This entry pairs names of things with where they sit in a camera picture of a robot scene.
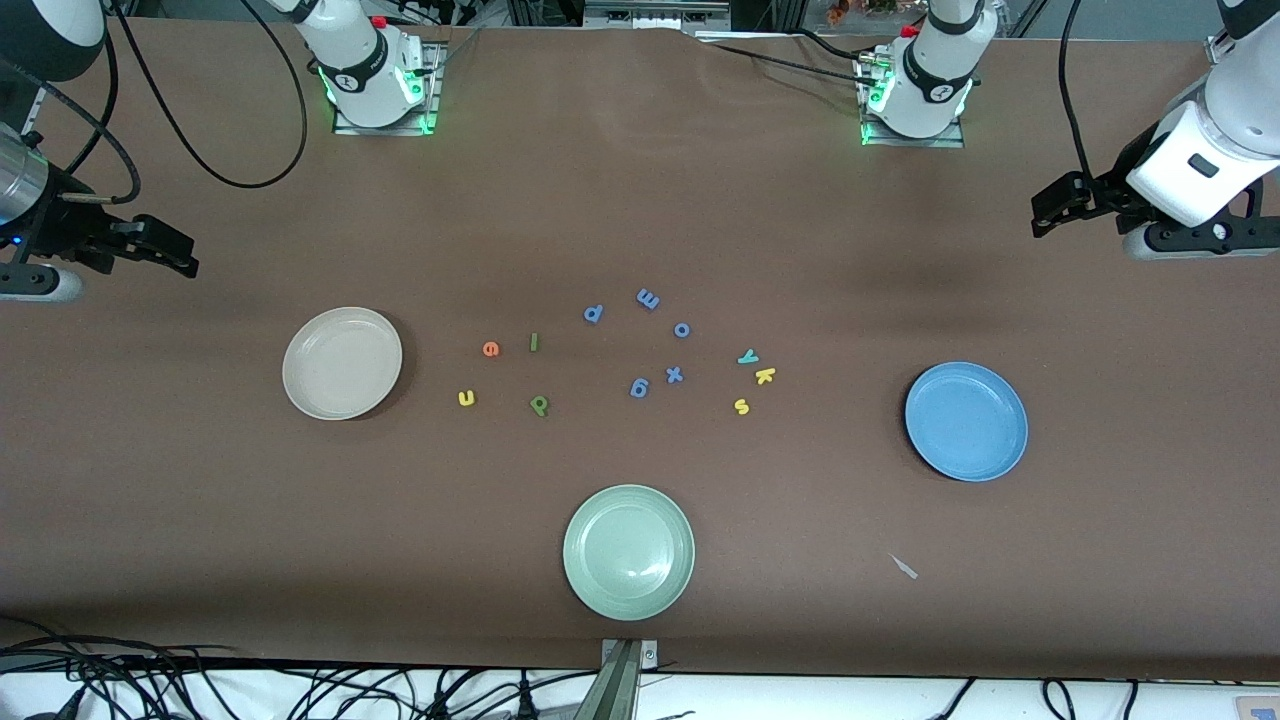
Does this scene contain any grey metal equipment box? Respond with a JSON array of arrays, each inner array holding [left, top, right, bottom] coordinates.
[[583, 0, 731, 31]]

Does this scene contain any blue plate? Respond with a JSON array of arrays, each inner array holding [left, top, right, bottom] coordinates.
[[904, 361, 1030, 483]]

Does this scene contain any tangled black cable bundle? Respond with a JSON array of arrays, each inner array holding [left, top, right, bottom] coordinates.
[[0, 615, 601, 720]]

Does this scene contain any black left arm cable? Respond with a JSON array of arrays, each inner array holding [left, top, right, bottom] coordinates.
[[1057, 0, 1101, 183]]

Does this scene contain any brown table cover sheet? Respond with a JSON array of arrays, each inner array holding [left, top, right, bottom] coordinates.
[[0, 15, 1280, 683]]

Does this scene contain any green plate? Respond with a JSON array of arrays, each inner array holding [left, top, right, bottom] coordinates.
[[562, 484, 696, 622]]

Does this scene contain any thin black table cable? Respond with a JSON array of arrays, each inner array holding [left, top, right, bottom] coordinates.
[[695, 38, 881, 89], [785, 28, 881, 63]]

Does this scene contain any beige brown plate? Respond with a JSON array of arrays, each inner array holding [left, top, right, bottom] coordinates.
[[282, 306, 404, 421]]

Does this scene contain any short black right arm cable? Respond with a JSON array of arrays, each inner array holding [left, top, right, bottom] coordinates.
[[38, 78, 144, 205]]

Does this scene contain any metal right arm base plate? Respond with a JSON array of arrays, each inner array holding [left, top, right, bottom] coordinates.
[[332, 40, 443, 137]]

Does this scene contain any long black right arm cable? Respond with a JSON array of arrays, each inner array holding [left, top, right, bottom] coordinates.
[[108, 0, 310, 190]]

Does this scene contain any orange decorative object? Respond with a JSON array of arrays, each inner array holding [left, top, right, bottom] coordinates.
[[825, 0, 901, 25]]

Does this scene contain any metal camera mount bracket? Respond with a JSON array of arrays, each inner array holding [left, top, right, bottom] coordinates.
[[575, 638, 659, 720]]

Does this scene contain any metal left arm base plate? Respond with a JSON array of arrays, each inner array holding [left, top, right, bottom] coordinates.
[[858, 50, 967, 149]]

